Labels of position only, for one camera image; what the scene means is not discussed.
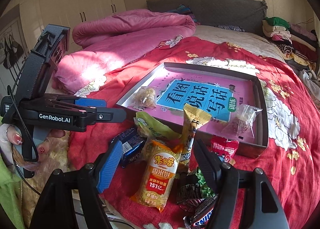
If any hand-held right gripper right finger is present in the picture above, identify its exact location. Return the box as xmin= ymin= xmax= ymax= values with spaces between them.
xmin=193 ymin=139 xmax=290 ymax=229

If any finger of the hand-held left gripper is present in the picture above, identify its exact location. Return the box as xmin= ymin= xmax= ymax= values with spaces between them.
xmin=80 ymin=107 xmax=127 ymax=129
xmin=47 ymin=95 xmax=107 ymax=114

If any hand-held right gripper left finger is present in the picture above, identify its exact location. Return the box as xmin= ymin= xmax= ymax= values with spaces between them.
xmin=29 ymin=141 xmax=123 ymax=229

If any red snack packet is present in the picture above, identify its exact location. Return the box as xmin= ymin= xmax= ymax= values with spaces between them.
xmin=209 ymin=135 xmax=240 ymax=164

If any blue cookie packet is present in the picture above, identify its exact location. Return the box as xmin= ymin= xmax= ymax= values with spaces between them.
xmin=110 ymin=126 xmax=148 ymax=168

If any long yellow snack packet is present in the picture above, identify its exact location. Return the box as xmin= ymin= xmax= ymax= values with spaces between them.
xmin=176 ymin=103 xmax=213 ymax=172

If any orange rice cracker packet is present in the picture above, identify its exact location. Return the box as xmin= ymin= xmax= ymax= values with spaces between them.
xmin=130 ymin=138 xmax=184 ymax=213

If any grey cardboard box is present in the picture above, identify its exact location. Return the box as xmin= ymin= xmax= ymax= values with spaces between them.
xmin=116 ymin=62 xmax=269 ymax=159

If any person's left forearm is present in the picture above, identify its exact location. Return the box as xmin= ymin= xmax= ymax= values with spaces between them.
xmin=0 ymin=153 xmax=27 ymax=229

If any person's left hand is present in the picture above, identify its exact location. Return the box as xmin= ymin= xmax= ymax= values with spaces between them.
xmin=0 ymin=124 xmax=67 ymax=169

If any black green pea packet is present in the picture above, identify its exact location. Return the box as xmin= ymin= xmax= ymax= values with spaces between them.
xmin=175 ymin=166 xmax=218 ymax=211

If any black hanging bag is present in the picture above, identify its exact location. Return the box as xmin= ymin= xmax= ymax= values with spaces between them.
xmin=0 ymin=31 xmax=25 ymax=69

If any clear packet with brown ball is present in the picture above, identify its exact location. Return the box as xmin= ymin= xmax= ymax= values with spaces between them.
xmin=130 ymin=86 xmax=158 ymax=109
xmin=221 ymin=104 xmax=263 ymax=141

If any light green snack packet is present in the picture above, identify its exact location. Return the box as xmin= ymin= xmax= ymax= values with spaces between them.
xmin=134 ymin=111 xmax=182 ymax=142

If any brown chocolate bar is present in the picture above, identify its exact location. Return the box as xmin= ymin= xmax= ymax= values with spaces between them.
xmin=184 ymin=199 xmax=218 ymax=228

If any pink quilt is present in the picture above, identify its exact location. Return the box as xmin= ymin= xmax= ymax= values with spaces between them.
xmin=54 ymin=8 xmax=197 ymax=94

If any beige fleece blanket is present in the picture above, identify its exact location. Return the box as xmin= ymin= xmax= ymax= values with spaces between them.
xmin=15 ymin=134 xmax=75 ymax=229

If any red floral blanket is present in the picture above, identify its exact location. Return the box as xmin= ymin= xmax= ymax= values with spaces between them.
xmin=67 ymin=36 xmax=320 ymax=229

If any pink book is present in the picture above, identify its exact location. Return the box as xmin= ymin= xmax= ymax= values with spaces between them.
xmin=125 ymin=67 xmax=258 ymax=139

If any beige bedsheet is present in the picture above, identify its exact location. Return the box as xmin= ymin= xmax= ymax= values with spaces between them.
xmin=192 ymin=25 xmax=288 ymax=62

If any blue striped pillow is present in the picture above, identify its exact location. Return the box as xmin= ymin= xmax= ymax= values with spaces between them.
xmin=172 ymin=4 xmax=198 ymax=23

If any white crumpled cloth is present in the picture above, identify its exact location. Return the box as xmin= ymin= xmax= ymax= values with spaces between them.
xmin=299 ymin=69 xmax=320 ymax=94

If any dark patterned pillow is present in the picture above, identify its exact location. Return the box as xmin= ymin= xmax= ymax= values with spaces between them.
xmin=216 ymin=24 xmax=245 ymax=33

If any pile of folded clothes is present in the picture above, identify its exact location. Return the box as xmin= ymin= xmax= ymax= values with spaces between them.
xmin=261 ymin=16 xmax=320 ymax=69

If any grey headboard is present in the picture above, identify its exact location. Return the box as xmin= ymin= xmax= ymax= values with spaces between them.
xmin=146 ymin=0 xmax=268 ymax=35

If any black cable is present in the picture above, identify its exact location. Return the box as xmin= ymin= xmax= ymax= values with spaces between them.
xmin=7 ymin=69 xmax=83 ymax=217

